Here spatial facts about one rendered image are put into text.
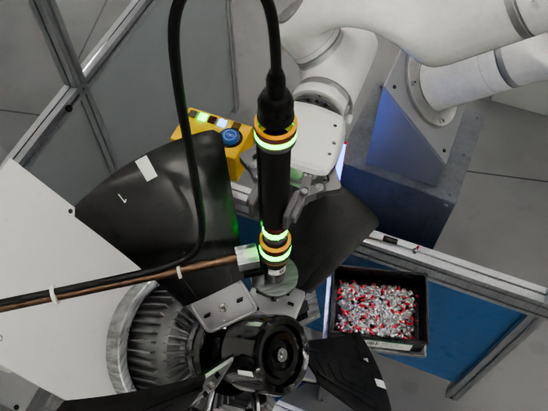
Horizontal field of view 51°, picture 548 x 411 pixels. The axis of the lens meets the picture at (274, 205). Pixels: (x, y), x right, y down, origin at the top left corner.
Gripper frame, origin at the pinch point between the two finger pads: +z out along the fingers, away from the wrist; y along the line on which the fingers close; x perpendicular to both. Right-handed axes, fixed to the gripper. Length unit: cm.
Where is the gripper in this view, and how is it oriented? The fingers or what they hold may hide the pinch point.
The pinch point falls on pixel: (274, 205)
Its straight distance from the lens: 70.3
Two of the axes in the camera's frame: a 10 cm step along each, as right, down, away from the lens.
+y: -9.3, -3.1, 2.0
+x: 0.0, -5.3, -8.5
